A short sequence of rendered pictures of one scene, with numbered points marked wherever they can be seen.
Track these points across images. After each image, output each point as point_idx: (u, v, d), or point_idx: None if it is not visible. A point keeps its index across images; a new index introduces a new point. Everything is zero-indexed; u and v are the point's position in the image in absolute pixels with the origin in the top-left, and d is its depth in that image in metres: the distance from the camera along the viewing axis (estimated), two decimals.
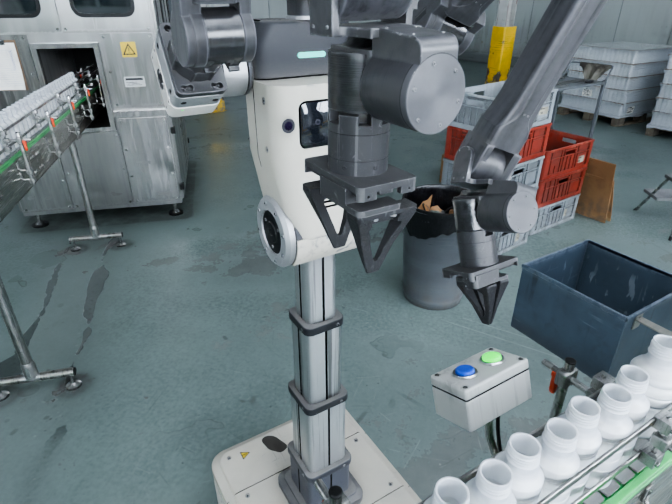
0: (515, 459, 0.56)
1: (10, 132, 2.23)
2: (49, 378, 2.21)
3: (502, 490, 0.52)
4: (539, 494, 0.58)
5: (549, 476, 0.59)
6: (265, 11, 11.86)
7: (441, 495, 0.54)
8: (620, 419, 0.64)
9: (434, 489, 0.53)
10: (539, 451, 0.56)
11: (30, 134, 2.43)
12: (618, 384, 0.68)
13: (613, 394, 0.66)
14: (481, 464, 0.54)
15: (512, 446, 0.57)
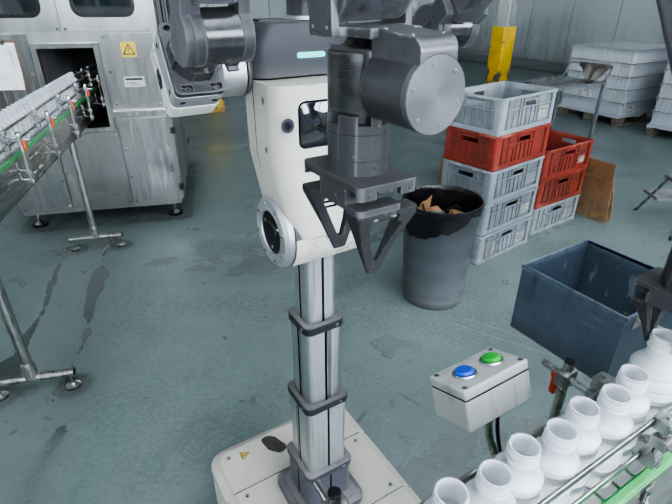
0: (515, 460, 0.56)
1: (10, 132, 2.22)
2: (49, 378, 2.21)
3: (502, 491, 0.52)
4: (539, 494, 0.58)
5: (548, 476, 0.59)
6: (265, 11, 11.86)
7: (441, 496, 0.54)
8: (619, 419, 0.64)
9: (434, 490, 0.53)
10: (539, 451, 0.56)
11: (30, 134, 2.43)
12: (618, 384, 0.68)
13: (613, 394, 0.66)
14: (481, 464, 0.54)
15: (512, 447, 0.57)
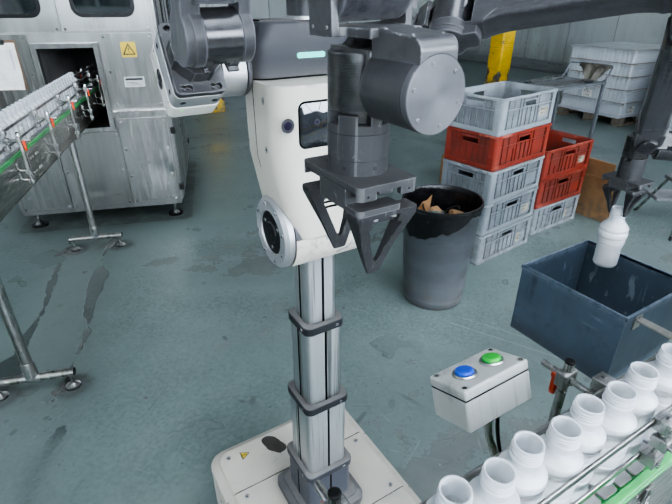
0: (523, 460, 0.56)
1: (10, 132, 2.22)
2: (49, 378, 2.21)
3: (503, 489, 0.53)
4: (544, 487, 0.59)
5: (546, 469, 0.60)
6: (265, 11, 11.86)
7: (442, 495, 0.54)
8: (620, 416, 0.65)
9: (437, 490, 0.53)
10: (544, 446, 0.57)
11: (30, 134, 2.43)
12: (629, 382, 0.69)
13: (622, 393, 0.67)
14: (486, 460, 0.55)
15: (519, 447, 0.57)
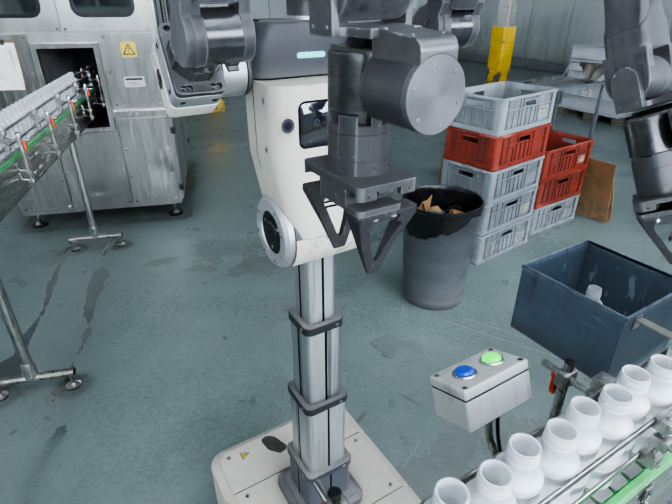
0: (516, 461, 0.56)
1: (10, 132, 2.22)
2: (49, 378, 2.21)
3: (502, 491, 0.52)
4: (540, 493, 0.58)
5: (545, 475, 0.59)
6: (265, 11, 11.86)
7: (441, 496, 0.54)
8: (618, 419, 0.64)
9: (434, 490, 0.53)
10: (540, 450, 0.56)
11: (30, 134, 2.43)
12: (621, 386, 0.68)
13: (616, 395, 0.66)
14: (481, 464, 0.54)
15: (513, 448, 0.56)
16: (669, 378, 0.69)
